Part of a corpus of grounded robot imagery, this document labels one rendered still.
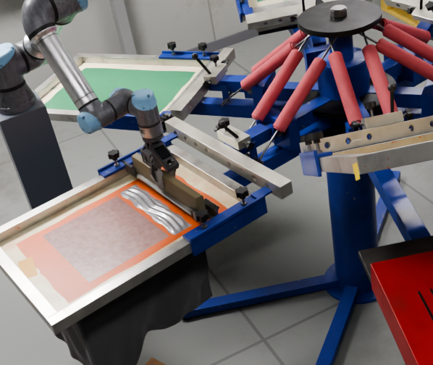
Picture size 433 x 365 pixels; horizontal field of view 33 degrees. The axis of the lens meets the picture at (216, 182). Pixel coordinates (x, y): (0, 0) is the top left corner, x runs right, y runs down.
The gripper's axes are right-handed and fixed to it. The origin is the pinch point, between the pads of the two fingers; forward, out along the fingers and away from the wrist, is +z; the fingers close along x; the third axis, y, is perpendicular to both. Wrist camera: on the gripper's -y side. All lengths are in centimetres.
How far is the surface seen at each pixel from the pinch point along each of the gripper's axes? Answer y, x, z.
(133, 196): 11.4, 8.5, 5.2
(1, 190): 221, 7, 101
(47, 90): 119, -9, 4
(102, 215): 10.9, 21.8, 5.6
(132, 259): -17.9, 26.8, 5.6
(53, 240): 11.7, 40.3, 5.6
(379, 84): -29, -74, -16
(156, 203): 1.3, 5.4, 5.3
